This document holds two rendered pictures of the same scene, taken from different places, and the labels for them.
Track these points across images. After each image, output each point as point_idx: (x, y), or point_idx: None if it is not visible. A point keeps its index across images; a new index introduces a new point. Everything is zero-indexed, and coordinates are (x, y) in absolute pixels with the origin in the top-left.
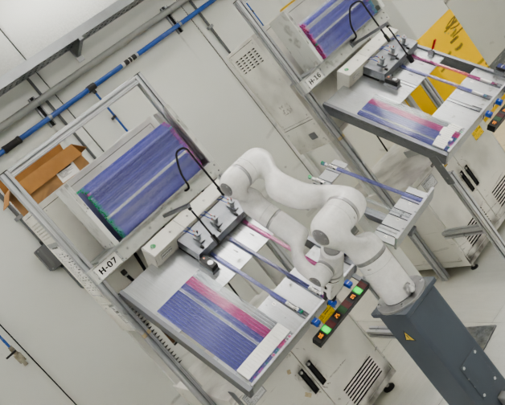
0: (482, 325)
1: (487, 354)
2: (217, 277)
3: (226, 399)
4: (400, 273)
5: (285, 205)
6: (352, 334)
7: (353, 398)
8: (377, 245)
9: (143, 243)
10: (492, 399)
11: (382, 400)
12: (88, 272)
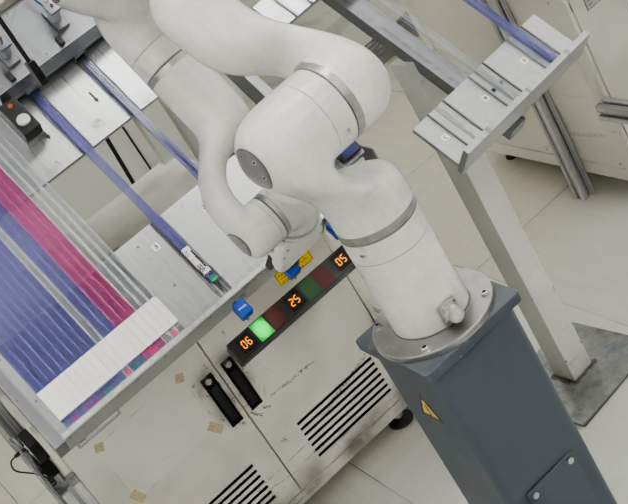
0: (625, 331)
1: (616, 407)
2: (37, 157)
3: (25, 423)
4: (438, 275)
5: (191, 56)
6: (341, 310)
7: (316, 439)
8: (394, 205)
9: None
10: None
11: (380, 444)
12: None
